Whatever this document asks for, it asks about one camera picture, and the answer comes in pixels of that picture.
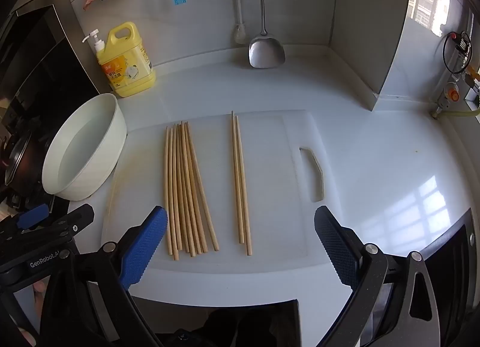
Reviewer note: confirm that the white plastic cutting board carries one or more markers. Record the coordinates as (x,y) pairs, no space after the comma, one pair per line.
(277,167)

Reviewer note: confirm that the gas valve with orange knob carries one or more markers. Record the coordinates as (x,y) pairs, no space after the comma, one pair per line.
(450,93)

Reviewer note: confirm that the brown pot with glass lid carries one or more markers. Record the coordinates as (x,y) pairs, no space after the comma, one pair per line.
(18,159)

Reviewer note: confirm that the long wooden chopstick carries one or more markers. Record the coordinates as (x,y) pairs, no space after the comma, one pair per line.
(243,197)
(236,182)

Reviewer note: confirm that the white round basin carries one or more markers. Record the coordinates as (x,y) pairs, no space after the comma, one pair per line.
(112,125)

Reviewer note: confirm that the black range hood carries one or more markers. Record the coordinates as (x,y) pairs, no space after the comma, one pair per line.
(41,69)

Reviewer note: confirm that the dark sink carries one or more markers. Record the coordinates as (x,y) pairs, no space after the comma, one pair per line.
(457,275)

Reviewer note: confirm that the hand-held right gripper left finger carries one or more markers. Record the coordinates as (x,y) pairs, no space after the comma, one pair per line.
(144,245)

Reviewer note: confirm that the yellow dish soap bottle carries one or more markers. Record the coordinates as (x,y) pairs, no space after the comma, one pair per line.
(127,69)

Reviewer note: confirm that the metal spatula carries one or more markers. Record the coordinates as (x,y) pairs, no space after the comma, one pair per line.
(266,52)

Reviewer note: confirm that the black gas stove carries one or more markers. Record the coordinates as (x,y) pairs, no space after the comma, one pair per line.
(22,197)

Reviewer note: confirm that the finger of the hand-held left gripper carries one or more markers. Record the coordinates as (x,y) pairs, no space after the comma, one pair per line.
(77,219)
(33,216)

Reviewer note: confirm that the person's left hand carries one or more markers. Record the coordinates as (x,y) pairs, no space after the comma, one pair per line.
(38,292)

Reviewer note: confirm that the bundle of wooden chopsticks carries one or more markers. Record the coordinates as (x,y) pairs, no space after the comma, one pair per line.
(180,189)

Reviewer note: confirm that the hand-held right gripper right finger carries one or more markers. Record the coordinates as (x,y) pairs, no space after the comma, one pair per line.
(337,245)

